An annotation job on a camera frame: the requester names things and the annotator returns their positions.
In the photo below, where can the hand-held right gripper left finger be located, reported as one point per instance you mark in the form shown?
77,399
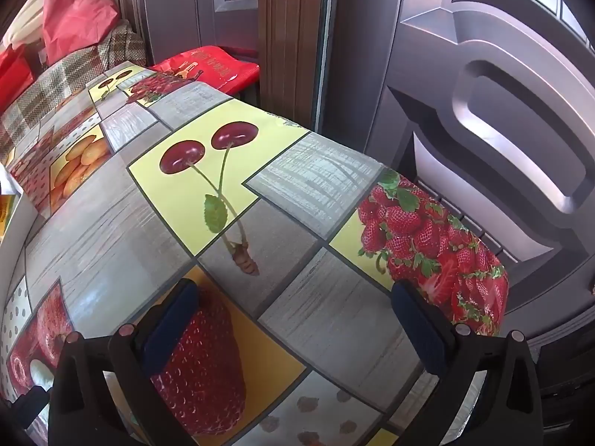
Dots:
172,320

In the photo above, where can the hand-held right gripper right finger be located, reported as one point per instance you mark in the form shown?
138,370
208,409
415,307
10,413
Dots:
418,325

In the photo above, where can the white cardboard tray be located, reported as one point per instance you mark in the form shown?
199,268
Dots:
14,213

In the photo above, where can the fruit print tablecloth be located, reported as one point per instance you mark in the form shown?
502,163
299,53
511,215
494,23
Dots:
302,172

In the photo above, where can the brown metal door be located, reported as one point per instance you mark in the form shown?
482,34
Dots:
186,9
511,102

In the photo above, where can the plaid blanket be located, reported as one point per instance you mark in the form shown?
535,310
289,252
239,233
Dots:
46,93

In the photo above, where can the flat red printed bag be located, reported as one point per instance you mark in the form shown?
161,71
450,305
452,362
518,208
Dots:
209,62

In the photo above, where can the red tote bag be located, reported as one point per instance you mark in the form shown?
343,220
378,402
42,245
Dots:
11,74

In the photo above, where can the crumpled red fabric bag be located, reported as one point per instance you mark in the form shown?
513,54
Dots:
79,18

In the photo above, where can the white foam rolls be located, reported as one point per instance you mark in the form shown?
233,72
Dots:
23,23

